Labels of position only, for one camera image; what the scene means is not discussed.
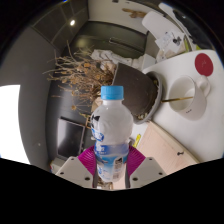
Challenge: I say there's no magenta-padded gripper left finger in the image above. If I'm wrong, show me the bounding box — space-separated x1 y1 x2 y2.
54 145 99 189

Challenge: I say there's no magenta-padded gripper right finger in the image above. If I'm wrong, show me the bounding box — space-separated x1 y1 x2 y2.
125 145 168 189

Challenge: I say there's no blue-capped white drink bottle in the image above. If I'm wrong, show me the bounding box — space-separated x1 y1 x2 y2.
89 85 134 183

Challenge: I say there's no small yellow item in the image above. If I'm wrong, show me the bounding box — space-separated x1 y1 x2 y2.
133 133 142 148

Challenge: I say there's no grey plant pot saucer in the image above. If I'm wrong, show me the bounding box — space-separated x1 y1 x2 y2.
133 70 164 126

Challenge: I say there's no grey pot with dried plant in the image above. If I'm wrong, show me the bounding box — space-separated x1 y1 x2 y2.
42 39 159 125

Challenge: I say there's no wooden stir stick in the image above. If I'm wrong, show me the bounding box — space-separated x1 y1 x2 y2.
161 95 194 103

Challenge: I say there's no white ceramic mug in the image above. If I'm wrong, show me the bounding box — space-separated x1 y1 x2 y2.
168 74 212 122

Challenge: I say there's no long ceiling light strip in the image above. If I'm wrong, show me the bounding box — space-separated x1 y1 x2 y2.
0 84 31 164

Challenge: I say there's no large white plaster statue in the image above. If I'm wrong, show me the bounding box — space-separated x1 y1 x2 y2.
90 49 143 69

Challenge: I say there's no flat round red coaster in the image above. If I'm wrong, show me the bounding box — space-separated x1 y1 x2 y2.
194 52 215 77

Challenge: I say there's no stack of papers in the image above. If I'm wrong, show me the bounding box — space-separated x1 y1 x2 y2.
154 30 186 54

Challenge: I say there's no white plastic chair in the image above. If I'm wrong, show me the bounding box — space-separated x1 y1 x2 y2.
141 10 188 51

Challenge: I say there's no wooden figure sculpture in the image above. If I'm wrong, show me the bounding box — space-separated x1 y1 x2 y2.
121 8 148 19

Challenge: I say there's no dark wall screen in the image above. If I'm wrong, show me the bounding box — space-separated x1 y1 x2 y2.
56 116 87 161

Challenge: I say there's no white statue pedestal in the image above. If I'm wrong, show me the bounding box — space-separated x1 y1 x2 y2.
131 54 157 71

